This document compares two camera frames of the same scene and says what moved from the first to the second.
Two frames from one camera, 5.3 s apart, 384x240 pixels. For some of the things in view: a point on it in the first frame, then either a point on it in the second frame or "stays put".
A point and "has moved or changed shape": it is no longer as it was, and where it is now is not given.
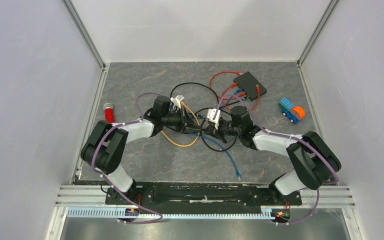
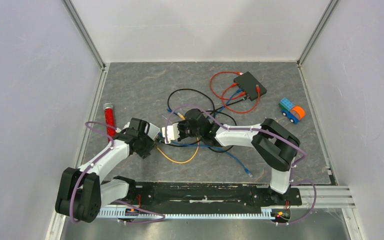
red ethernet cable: x=241 y=94 stays put
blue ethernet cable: x=239 y=177 to x=227 y=153
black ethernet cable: x=195 y=83 to x=194 y=90
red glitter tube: x=109 y=113 stays put
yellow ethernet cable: x=198 y=132 has moved or changed shape
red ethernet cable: x=235 y=84 stays put
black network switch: x=247 y=83 stays put
